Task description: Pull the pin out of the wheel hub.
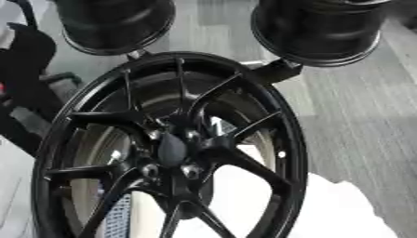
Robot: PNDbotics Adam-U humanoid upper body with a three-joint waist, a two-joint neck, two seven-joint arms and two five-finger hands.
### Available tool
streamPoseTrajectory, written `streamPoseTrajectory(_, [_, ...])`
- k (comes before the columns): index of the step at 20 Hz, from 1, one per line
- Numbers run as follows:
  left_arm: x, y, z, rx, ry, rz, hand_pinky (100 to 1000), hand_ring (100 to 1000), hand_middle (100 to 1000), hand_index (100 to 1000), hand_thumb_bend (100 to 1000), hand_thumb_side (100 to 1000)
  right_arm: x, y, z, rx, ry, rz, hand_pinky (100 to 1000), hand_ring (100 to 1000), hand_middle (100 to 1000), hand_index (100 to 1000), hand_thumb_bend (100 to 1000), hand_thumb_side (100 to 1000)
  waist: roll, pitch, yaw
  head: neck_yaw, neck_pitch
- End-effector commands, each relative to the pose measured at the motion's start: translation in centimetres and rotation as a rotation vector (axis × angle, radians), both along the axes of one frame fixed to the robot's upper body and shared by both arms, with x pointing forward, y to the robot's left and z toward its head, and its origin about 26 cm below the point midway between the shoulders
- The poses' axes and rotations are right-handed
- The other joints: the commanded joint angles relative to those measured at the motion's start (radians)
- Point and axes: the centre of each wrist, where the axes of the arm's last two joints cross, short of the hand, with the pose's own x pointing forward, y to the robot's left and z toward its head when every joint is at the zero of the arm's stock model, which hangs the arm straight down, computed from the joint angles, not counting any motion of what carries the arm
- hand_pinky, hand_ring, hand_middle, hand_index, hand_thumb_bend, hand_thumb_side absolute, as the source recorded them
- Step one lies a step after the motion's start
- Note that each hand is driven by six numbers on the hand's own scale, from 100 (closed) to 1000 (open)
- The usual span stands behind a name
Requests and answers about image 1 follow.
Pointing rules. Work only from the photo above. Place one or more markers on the white hub pin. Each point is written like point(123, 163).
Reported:
point(190, 170)
point(192, 134)
point(154, 135)
point(149, 170)

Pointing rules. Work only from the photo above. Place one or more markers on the blue perforated panel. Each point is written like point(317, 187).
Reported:
point(118, 218)

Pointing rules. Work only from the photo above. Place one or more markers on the black wheel support bracket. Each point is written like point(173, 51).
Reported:
point(279, 72)

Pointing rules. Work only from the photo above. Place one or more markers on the black spoked wheel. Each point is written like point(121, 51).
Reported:
point(247, 161)

